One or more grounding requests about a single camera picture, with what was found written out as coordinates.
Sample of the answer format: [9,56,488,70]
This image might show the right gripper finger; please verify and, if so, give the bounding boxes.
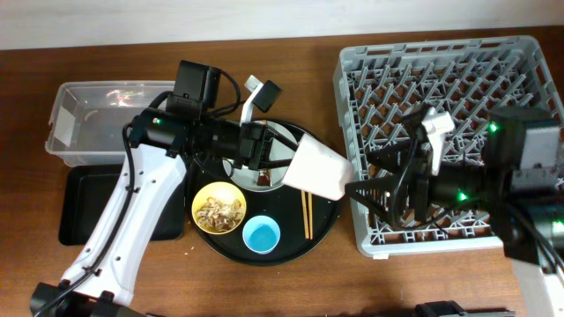
[345,176,397,216]
[366,140,412,170]

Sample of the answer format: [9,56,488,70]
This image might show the pink cup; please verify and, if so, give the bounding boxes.
[282,134,354,201]

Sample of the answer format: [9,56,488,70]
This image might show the blue cup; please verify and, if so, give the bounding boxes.
[242,215,281,254]

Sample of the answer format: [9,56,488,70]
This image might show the yellow bowl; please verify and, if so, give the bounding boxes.
[191,181,247,235]

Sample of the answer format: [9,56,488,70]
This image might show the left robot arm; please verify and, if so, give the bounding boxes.
[30,107,298,316]

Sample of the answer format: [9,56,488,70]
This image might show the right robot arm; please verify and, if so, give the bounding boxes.
[345,104,563,316]

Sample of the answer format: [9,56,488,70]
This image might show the grey dishwasher rack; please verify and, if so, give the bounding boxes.
[333,36,563,258]

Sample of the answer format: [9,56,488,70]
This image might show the gold brown snack wrapper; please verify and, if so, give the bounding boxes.
[256,169,271,187]

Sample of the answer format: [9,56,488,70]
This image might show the grey round plate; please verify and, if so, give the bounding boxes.
[223,120,303,192]

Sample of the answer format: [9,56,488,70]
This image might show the left wooden chopstick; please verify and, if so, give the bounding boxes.
[301,191,309,240]

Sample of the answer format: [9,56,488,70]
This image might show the wooden chopstick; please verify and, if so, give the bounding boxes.
[301,191,309,240]
[308,193,314,240]

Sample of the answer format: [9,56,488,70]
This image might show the right wooden chopstick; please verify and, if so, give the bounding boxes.
[308,193,314,240]

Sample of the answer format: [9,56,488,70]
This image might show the round black serving tray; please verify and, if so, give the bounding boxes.
[193,186,344,267]

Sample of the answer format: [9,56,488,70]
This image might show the food scraps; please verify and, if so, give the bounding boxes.
[195,197,245,233]

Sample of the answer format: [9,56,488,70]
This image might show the clear plastic storage bin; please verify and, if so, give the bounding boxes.
[45,80,174,167]

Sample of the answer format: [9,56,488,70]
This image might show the black rectangular tray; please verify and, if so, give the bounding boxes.
[58,165,185,246]

